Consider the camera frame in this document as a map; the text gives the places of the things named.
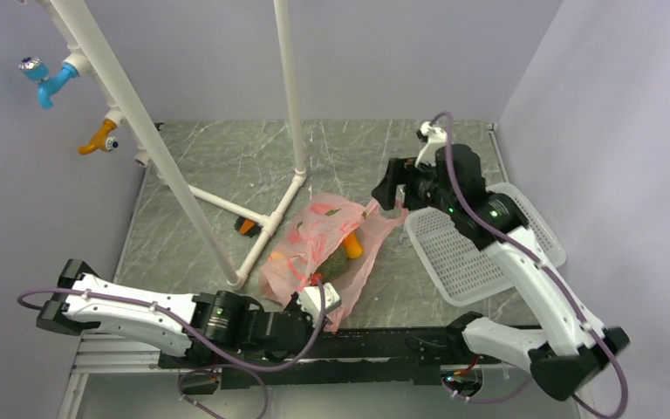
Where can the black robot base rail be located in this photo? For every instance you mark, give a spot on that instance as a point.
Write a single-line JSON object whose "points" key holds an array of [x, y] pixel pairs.
{"points": [[419, 355]]}

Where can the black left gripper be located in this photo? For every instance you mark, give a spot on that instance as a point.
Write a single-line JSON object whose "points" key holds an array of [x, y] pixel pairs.
{"points": [[311, 326]]}

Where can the orange plastic faucet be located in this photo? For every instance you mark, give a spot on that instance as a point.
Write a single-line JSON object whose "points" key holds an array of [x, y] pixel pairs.
{"points": [[102, 140]]}

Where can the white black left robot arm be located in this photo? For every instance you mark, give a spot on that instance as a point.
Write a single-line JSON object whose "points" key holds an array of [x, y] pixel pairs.
{"points": [[192, 329]]}

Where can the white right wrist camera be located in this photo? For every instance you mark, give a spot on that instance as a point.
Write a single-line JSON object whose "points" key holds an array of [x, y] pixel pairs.
{"points": [[432, 138]]}

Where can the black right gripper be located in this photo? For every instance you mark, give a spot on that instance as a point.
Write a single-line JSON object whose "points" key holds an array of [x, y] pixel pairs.
{"points": [[400, 171]]}

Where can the fake orange fruit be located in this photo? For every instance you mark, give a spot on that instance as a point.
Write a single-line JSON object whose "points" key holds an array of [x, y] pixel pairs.
{"points": [[277, 255]]}

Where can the pink plastic bag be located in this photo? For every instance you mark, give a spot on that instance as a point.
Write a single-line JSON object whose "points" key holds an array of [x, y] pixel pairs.
{"points": [[313, 234]]}

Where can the fake orange carrot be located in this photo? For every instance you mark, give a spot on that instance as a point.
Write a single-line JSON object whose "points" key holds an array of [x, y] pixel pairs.
{"points": [[351, 245]]}

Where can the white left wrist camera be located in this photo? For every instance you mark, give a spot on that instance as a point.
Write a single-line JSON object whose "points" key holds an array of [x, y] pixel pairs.
{"points": [[319, 300]]}

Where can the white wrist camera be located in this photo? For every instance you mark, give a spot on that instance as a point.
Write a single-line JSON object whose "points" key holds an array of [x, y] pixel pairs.
{"points": [[432, 138], [319, 300]]}

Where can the white perforated plastic basket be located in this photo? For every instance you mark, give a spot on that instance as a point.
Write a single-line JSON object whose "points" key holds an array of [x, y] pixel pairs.
{"points": [[462, 274]]}

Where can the white PVC pipe frame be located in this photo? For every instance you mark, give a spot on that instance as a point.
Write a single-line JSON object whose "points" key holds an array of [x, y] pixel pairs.
{"points": [[91, 54]]}

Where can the fake green avocado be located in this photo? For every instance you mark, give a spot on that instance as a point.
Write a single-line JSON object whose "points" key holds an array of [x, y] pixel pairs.
{"points": [[333, 267]]}

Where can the blue plastic faucet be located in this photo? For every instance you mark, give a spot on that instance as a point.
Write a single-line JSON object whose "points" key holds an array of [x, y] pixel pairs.
{"points": [[34, 69]]}

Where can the orange black brush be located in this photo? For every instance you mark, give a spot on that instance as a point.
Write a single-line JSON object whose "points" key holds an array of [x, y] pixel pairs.
{"points": [[246, 227]]}

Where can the silver open-end wrench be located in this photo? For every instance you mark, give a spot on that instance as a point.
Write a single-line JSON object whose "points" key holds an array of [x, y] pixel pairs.
{"points": [[403, 236]]}

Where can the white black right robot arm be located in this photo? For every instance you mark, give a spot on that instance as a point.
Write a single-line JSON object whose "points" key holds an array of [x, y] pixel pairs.
{"points": [[571, 345]]}

